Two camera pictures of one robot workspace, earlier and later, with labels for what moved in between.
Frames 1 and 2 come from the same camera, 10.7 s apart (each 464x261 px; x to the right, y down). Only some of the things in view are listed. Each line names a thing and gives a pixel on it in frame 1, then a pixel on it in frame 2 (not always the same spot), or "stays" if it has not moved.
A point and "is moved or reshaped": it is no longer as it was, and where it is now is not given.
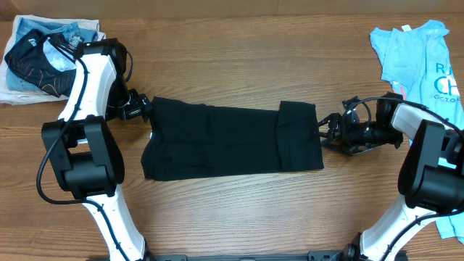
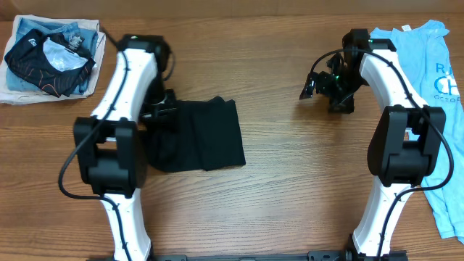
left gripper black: [141, 105] -> [153, 117]
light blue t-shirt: [418, 60] stays
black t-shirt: [187, 139] is moved or reshaped
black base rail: [323, 255] stays
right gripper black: [336, 122] -> [322, 80]
